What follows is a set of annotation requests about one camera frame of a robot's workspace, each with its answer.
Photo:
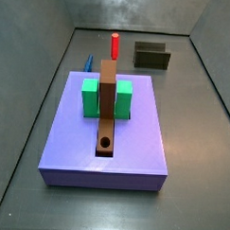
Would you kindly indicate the blue peg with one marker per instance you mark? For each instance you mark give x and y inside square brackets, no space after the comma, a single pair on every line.
[88,64]

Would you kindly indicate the black fixture stand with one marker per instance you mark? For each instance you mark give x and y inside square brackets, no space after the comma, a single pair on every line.
[150,55]

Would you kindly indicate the brown L-shaped block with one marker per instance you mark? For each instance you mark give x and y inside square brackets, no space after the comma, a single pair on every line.
[106,127]

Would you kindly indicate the right green block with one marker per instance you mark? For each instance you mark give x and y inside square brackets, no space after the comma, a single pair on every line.
[124,90]

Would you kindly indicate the green block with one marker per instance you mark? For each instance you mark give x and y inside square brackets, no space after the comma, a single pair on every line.
[90,98]
[124,90]

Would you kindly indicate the left green block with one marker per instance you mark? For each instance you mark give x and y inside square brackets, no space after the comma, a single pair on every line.
[90,98]

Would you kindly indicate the purple base block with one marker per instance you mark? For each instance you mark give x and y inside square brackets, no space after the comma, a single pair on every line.
[69,157]

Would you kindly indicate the red peg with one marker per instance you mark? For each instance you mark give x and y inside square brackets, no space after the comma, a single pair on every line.
[115,46]

